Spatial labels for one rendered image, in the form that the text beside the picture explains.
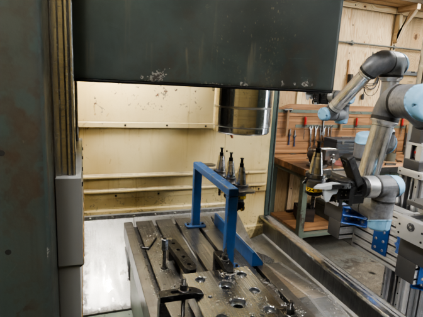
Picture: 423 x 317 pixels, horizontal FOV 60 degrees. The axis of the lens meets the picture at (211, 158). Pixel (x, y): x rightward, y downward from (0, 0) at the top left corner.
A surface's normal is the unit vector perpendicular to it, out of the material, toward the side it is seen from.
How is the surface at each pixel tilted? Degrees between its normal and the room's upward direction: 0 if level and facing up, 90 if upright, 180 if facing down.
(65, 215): 90
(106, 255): 25
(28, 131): 90
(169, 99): 90
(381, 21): 90
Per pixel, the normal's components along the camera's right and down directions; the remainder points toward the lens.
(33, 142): 0.56, 0.19
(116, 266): 0.18, -0.81
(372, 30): 0.35, 0.20
